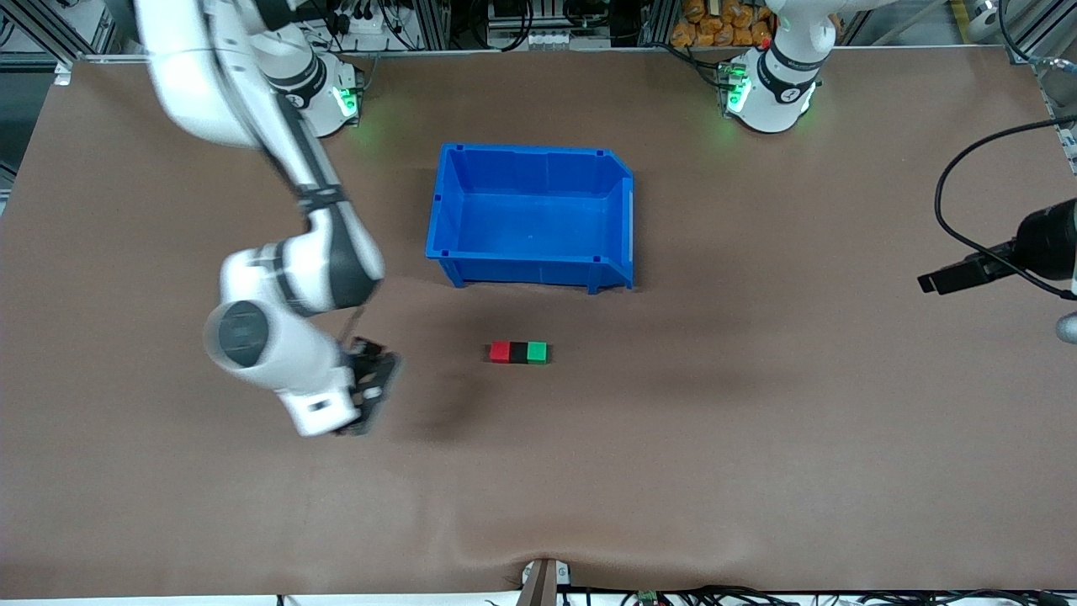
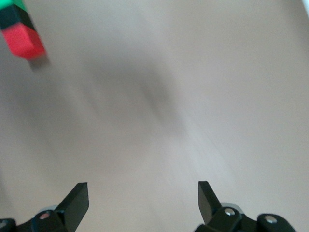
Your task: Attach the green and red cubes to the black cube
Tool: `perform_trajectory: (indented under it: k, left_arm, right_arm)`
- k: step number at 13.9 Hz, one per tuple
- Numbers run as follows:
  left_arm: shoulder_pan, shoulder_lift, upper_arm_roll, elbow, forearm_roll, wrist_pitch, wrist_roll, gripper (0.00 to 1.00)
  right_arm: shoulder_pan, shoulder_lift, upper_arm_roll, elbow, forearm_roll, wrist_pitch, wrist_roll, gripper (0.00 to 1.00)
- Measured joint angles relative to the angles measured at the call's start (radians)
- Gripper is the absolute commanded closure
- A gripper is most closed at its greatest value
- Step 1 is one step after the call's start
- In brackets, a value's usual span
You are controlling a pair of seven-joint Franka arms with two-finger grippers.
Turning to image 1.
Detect bag of orange items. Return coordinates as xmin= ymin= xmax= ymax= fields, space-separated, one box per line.
xmin=670 ymin=0 xmax=773 ymax=49

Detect metal table edge bracket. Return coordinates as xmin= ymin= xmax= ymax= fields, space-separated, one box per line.
xmin=521 ymin=557 xmax=572 ymax=606

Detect white multi-socket bar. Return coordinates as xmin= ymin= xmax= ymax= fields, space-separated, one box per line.
xmin=488 ymin=29 xmax=575 ymax=51

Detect aluminium frame profile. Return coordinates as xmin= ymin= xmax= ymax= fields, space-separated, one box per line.
xmin=1005 ymin=0 xmax=1077 ymax=66
xmin=423 ymin=0 xmax=453 ymax=51

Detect blue plastic storage bin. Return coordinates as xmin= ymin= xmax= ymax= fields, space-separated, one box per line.
xmin=425 ymin=142 xmax=634 ymax=295

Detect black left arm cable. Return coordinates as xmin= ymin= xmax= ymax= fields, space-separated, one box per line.
xmin=933 ymin=117 xmax=1077 ymax=301

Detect white power strip with plugs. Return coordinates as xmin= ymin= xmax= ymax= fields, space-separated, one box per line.
xmin=330 ymin=4 xmax=398 ymax=36

